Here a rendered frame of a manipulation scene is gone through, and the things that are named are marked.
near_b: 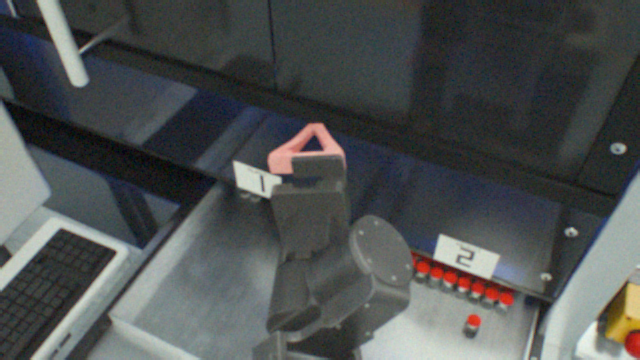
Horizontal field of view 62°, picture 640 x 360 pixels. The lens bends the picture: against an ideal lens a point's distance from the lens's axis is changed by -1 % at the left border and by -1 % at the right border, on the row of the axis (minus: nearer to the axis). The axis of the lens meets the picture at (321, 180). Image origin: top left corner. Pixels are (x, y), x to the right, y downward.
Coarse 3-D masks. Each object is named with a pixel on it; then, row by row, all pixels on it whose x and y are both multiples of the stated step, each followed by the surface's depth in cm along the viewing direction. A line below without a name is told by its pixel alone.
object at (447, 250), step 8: (440, 240) 77; (448, 240) 76; (456, 240) 76; (440, 248) 78; (448, 248) 77; (456, 248) 77; (464, 248) 76; (472, 248) 75; (440, 256) 80; (448, 256) 79; (456, 256) 78; (480, 256) 76; (488, 256) 75; (496, 256) 74; (456, 264) 79; (472, 264) 78; (480, 264) 77; (488, 264) 76; (472, 272) 79; (480, 272) 78; (488, 272) 77
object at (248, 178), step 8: (240, 168) 86; (248, 168) 86; (240, 176) 88; (248, 176) 87; (256, 176) 86; (264, 176) 85; (272, 176) 84; (240, 184) 90; (248, 184) 89; (256, 184) 88; (272, 184) 86; (256, 192) 89
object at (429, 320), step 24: (408, 312) 87; (432, 312) 87; (456, 312) 87; (480, 312) 87; (528, 312) 87; (384, 336) 84; (408, 336) 84; (432, 336) 84; (456, 336) 84; (480, 336) 84; (504, 336) 84; (528, 336) 81
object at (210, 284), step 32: (224, 192) 104; (192, 224) 98; (224, 224) 99; (256, 224) 99; (160, 256) 91; (192, 256) 94; (224, 256) 94; (256, 256) 94; (128, 288) 86; (160, 288) 90; (192, 288) 90; (224, 288) 90; (256, 288) 90; (128, 320) 86; (160, 320) 86; (192, 320) 86; (224, 320) 86; (256, 320) 86; (192, 352) 79; (224, 352) 82
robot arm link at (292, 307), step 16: (288, 272) 44; (304, 272) 43; (272, 288) 45; (288, 288) 42; (304, 288) 42; (272, 304) 42; (288, 304) 41; (304, 304) 41; (272, 320) 42; (288, 320) 41; (304, 320) 41
